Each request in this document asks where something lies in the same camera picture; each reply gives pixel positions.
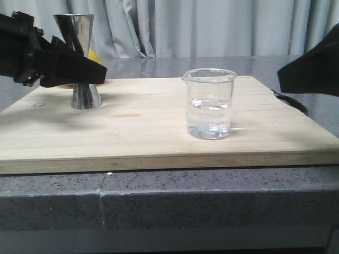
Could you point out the yellow lemon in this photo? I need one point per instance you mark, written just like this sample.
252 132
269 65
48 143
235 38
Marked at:
91 55

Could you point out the grey curtain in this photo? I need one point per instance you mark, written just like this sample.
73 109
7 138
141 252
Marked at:
190 29

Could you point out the glass beaker with liquid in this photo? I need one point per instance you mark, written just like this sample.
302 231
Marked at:
208 102

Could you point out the steel double jigger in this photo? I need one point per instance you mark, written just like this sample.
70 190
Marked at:
76 30

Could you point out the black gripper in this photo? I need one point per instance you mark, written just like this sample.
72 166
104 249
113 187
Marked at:
58 63

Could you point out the wooden cutting board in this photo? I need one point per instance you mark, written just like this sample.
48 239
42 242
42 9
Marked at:
141 124

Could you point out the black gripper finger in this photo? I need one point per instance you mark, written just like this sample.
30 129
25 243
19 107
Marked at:
314 72

